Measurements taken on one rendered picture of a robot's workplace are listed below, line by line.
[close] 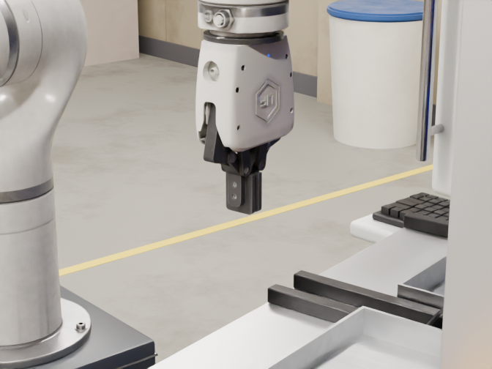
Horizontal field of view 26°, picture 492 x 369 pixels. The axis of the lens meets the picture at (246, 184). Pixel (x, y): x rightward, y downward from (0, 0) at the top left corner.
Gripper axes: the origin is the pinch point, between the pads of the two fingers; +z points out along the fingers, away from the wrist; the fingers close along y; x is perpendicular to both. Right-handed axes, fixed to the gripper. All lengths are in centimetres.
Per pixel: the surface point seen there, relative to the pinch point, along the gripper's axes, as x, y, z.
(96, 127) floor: 332, 302, 110
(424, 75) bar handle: 27, 86, 7
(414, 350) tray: -9.1, 19.5, 22.1
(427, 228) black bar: 8, 54, 22
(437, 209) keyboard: 19, 78, 28
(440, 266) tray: -2.3, 38.3, 19.9
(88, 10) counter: 450, 415, 74
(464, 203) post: -29.2, -12.5, -8.2
